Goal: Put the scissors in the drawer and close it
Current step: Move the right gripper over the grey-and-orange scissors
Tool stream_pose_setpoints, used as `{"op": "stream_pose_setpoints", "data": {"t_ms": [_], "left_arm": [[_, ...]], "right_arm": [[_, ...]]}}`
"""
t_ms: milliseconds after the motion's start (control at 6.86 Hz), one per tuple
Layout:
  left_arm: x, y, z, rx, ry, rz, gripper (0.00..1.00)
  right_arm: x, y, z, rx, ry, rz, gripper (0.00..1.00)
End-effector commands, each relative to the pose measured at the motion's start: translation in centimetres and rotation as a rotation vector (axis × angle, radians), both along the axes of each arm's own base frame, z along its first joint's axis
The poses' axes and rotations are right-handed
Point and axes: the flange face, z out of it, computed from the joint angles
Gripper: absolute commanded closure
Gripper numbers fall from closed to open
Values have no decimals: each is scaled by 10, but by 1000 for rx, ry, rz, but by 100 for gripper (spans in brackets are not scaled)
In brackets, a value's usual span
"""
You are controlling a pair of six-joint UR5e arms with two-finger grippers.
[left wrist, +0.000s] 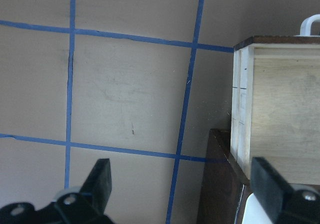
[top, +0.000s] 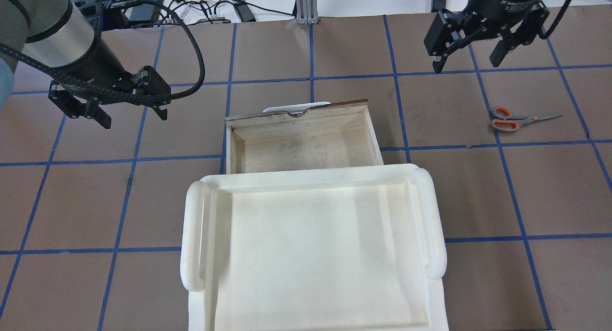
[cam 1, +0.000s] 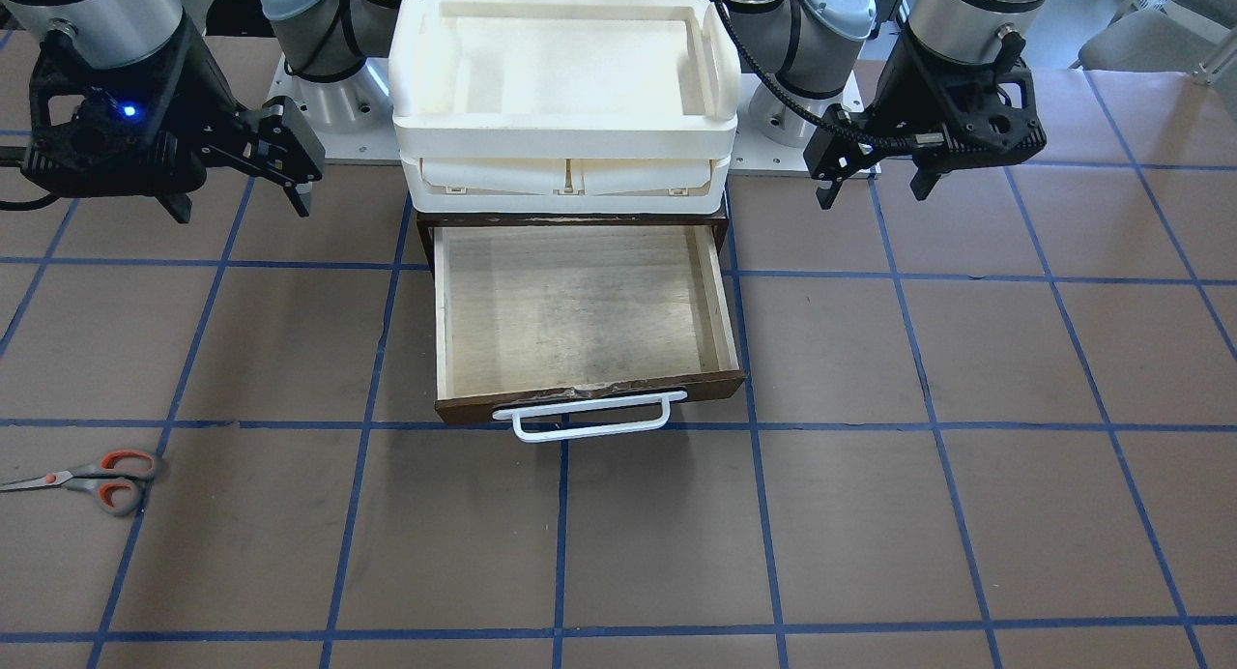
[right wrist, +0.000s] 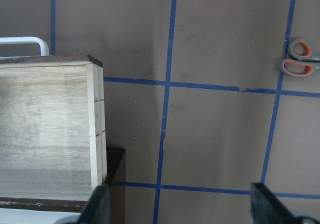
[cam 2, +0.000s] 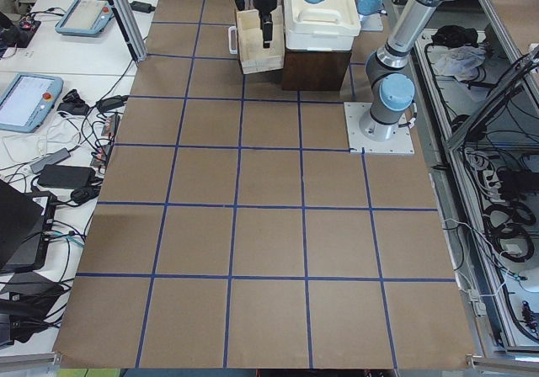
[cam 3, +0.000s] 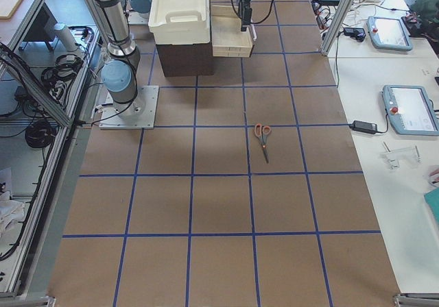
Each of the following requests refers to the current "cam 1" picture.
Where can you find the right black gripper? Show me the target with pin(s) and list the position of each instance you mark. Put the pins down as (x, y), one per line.
(196, 97)

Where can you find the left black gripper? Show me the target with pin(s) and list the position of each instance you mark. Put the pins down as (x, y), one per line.
(895, 97)

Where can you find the orange grey scissors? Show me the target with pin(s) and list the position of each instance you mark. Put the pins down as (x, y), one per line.
(117, 481)

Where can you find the wooden drawer white handle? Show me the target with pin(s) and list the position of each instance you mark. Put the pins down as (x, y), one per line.
(567, 332)

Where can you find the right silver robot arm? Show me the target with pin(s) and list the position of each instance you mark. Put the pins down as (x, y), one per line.
(322, 41)

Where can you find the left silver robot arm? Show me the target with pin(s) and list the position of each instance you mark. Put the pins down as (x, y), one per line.
(803, 51)

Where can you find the white plastic tray box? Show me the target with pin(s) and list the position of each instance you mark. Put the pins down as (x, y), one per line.
(575, 107)

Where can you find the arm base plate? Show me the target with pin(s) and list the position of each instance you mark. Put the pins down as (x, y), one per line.
(770, 139)
(352, 118)

